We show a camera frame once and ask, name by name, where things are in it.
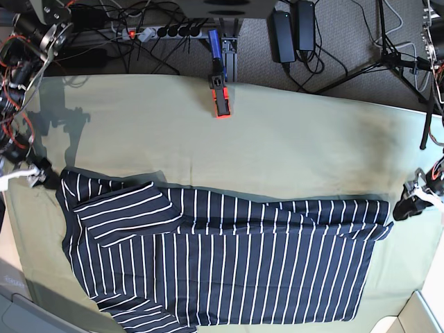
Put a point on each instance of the aluminium frame rail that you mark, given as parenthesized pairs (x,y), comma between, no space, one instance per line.
(228,29)

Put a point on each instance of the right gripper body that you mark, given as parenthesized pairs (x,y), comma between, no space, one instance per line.
(41,172)

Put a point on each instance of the green table cloth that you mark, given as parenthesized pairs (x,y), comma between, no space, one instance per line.
(277,144)

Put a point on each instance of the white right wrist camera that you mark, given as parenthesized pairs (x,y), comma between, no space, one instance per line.
(4,180)

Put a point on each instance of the black tripod stand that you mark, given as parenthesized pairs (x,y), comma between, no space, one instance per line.
(391,59)

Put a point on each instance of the black power adapter brick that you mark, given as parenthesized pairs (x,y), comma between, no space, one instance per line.
(281,37)

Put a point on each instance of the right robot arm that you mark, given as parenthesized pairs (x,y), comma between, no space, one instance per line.
(40,30)

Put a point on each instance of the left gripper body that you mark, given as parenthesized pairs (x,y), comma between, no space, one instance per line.
(424,190)

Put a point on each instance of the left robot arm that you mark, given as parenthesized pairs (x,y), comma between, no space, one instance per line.
(432,36)

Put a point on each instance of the grey power strip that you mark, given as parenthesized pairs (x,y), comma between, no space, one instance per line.
(175,32)

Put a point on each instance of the navy white striped T-shirt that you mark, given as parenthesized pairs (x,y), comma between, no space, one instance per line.
(171,259)

